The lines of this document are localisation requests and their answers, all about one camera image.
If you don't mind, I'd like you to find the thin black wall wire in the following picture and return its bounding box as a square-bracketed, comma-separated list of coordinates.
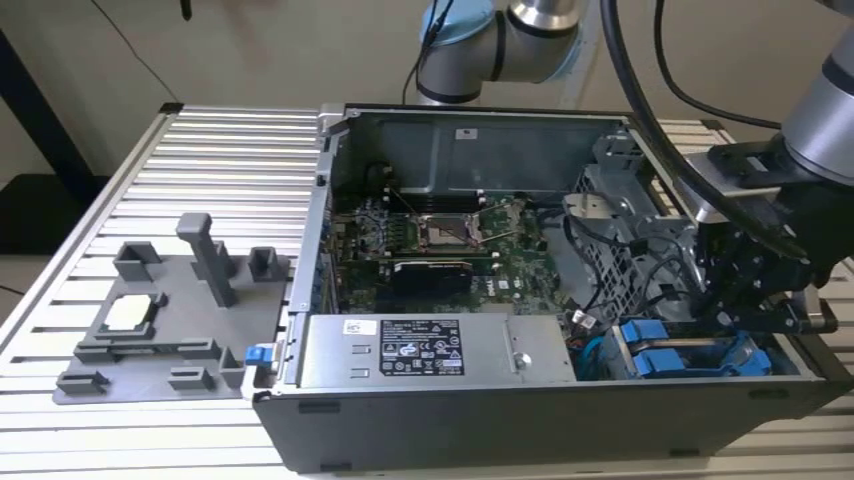
[89, 0, 183, 105]

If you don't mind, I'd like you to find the grey parts rack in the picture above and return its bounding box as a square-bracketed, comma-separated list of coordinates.
[51, 212, 295, 405]

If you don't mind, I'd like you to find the disk bay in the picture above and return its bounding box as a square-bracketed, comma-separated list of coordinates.
[611, 299, 779, 382]

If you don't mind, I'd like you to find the grey metal drive cage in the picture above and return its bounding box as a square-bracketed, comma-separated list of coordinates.
[563, 132, 702, 321]

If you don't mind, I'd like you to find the black disk wire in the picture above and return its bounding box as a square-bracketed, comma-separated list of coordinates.
[578, 219, 701, 314]
[562, 212, 603, 330]

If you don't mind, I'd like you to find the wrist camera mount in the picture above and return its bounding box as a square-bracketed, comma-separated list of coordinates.
[683, 139, 789, 224]

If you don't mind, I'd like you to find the CPU socket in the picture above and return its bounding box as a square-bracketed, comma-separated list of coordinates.
[410, 212, 492, 249]

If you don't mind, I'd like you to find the green motherboard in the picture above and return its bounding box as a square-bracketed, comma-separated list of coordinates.
[330, 192, 575, 316]

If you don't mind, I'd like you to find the black stand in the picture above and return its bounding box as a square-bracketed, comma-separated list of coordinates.
[0, 27, 112, 256]

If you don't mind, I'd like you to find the blue case latch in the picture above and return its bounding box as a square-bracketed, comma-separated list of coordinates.
[244, 343, 276, 374]

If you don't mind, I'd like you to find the silver CPU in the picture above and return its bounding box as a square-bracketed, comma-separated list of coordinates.
[97, 293, 160, 330]

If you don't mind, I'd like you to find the silver power supply unit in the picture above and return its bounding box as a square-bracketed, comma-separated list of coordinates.
[296, 313, 577, 389]

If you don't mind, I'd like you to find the open black PC case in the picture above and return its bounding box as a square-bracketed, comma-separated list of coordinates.
[251, 102, 854, 474]

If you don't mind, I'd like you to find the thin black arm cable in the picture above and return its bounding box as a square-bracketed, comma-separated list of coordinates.
[402, 0, 456, 105]

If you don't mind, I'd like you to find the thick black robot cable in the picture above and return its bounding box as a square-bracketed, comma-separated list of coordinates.
[598, 0, 813, 259]
[657, 0, 783, 131]

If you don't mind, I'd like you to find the black graphics card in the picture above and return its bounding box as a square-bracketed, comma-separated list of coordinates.
[379, 257, 479, 301]

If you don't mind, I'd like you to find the blue data cable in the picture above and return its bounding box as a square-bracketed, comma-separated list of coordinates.
[574, 335, 607, 375]

